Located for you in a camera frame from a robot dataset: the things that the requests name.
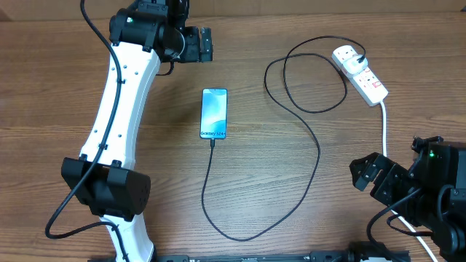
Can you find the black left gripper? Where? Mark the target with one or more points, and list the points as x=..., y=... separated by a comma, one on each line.
x=194, y=52

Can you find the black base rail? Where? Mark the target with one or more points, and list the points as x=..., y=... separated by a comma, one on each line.
x=356, y=251

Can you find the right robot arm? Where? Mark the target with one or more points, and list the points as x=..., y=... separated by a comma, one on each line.
x=430, y=193

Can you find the white power strip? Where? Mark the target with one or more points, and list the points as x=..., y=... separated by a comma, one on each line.
x=366, y=82

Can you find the blue Galaxy S24 smartphone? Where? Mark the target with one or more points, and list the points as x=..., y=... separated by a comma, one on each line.
x=213, y=114

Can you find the white charger plug adapter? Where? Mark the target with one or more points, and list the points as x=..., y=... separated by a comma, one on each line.
x=354, y=65

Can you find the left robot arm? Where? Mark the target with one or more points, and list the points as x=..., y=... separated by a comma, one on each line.
x=142, y=37

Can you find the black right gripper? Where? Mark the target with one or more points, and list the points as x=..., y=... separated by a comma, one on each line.
x=388, y=175

